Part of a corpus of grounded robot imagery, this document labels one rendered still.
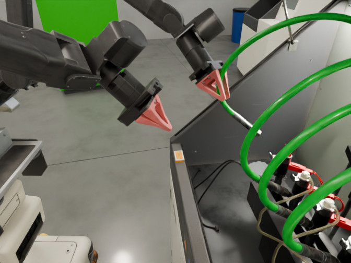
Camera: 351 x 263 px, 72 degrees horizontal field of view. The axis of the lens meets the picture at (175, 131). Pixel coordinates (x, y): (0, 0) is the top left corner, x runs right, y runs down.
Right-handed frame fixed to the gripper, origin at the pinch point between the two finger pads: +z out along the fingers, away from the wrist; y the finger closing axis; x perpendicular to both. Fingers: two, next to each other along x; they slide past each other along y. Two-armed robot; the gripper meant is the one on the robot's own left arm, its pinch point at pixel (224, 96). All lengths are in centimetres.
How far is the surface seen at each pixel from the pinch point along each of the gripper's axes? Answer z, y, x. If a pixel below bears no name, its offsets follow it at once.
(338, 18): 0.6, 2.3, -28.6
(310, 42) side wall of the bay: -1.3, 32.9, -20.8
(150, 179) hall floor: 10, 84, 134
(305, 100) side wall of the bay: 14.6, 40.6, -8.4
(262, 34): -6.1, -1.3, -16.2
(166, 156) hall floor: 0, 117, 132
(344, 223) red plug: 34.8, -10.0, -10.2
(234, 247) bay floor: 37.5, -4.0, 21.3
